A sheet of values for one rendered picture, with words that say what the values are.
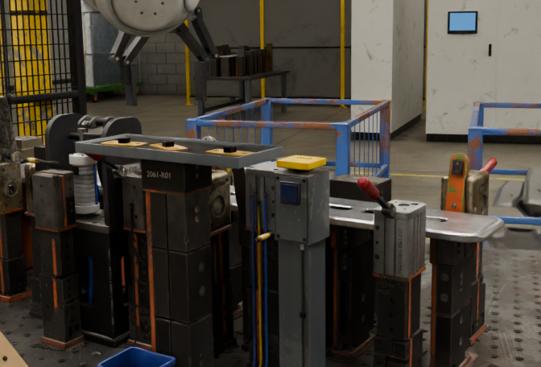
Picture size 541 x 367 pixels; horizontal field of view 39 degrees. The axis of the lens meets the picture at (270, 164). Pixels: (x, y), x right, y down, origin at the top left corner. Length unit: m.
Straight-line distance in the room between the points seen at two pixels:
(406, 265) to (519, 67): 8.16
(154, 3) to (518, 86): 8.79
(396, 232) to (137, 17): 0.72
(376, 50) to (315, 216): 8.32
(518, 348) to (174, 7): 1.20
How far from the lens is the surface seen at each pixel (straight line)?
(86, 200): 1.72
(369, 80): 9.55
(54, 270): 1.71
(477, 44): 9.43
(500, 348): 1.73
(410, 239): 1.34
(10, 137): 2.01
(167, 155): 1.32
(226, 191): 1.59
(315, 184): 1.22
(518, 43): 9.43
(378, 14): 9.51
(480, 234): 1.45
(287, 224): 1.24
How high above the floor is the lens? 1.37
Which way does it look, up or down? 10 degrees down
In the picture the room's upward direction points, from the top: 1 degrees counter-clockwise
